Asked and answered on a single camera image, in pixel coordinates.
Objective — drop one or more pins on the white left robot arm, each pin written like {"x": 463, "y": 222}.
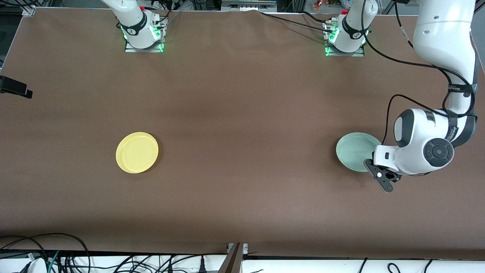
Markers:
{"x": 443, "y": 38}

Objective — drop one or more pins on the yellow round plate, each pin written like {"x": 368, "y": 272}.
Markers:
{"x": 137, "y": 152}

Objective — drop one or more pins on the aluminium corner bracket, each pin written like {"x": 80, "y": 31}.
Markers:
{"x": 29, "y": 10}

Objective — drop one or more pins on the pale green round plate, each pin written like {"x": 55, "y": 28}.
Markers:
{"x": 352, "y": 151}

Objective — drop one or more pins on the aluminium profile beam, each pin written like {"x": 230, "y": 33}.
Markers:
{"x": 232, "y": 261}

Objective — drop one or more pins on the grey metal box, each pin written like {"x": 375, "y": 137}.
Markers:
{"x": 248, "y": 4}

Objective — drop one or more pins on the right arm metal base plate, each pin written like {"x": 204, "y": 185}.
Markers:
{"x": 144, "y": 50}

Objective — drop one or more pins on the white ledge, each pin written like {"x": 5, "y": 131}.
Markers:
{"x": 303, "y": 267}

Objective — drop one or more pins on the orange object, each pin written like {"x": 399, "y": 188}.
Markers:
{"x": 320, "y": 4}

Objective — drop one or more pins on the black power plug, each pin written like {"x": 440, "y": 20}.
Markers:
{"x": 202, "y": 265}

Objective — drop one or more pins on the brown table cover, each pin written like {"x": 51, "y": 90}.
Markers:
{"x": 242, "y": 197}

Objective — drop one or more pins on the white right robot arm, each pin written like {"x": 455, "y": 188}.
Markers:
{"x": 132, "y": 15}

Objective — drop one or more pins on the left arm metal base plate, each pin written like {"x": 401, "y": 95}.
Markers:
{"x": 344, "y": 54}

